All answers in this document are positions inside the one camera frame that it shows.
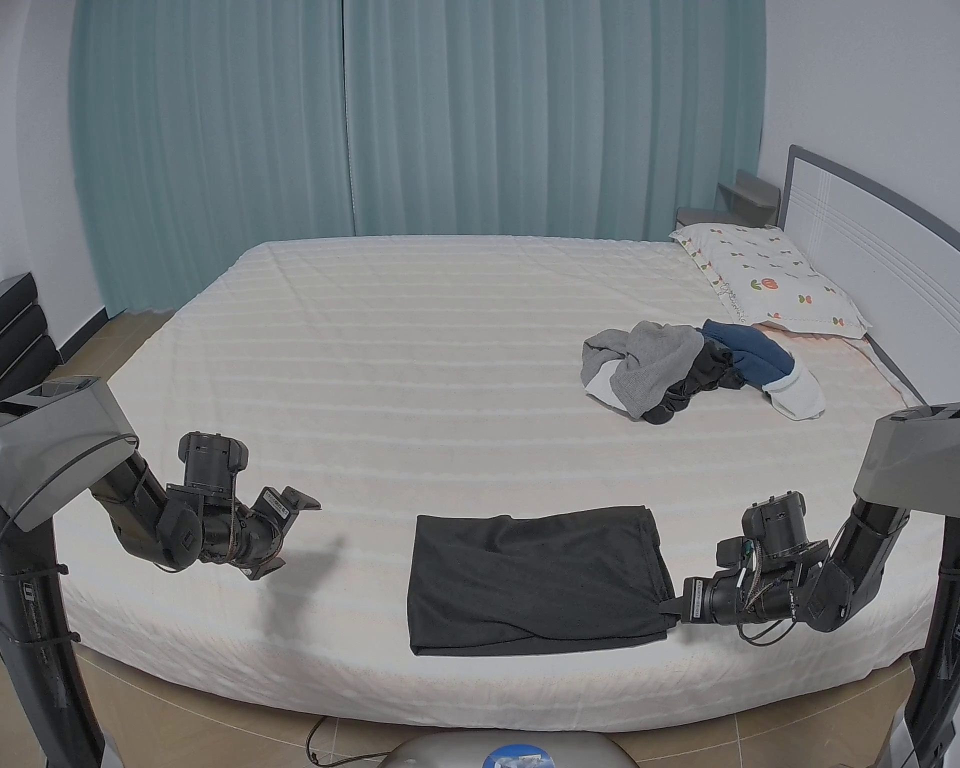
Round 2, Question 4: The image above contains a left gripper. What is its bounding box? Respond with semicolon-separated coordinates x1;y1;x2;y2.
223;486;324;582

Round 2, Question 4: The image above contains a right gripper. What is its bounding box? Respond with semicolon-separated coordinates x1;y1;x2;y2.
678;568;753;627

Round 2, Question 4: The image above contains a black T-shirt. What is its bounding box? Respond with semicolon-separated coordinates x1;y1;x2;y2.
407;506;680;659

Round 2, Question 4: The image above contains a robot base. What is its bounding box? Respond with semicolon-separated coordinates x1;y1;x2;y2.
382;733;627;768

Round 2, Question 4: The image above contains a bed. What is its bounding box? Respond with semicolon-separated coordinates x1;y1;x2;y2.
48;142;960;732

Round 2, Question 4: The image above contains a pile of clothes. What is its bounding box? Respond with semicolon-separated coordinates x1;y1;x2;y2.
581;318;828;426

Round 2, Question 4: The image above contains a black chest of drawers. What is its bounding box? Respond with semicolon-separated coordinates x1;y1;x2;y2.
0;272;65;406

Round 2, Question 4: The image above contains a white printed pillow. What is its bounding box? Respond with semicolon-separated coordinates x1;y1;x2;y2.
669;222;875;341

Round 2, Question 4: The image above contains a blue-green curtain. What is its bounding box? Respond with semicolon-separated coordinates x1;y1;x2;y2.
341;0;768;241
69;0;357;316

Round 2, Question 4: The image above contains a grey bedside table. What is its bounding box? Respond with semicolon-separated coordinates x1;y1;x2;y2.
675;168;781;230

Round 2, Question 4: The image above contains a black cable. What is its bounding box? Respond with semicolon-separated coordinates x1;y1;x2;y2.
306;716;399;768
738;611;800;648

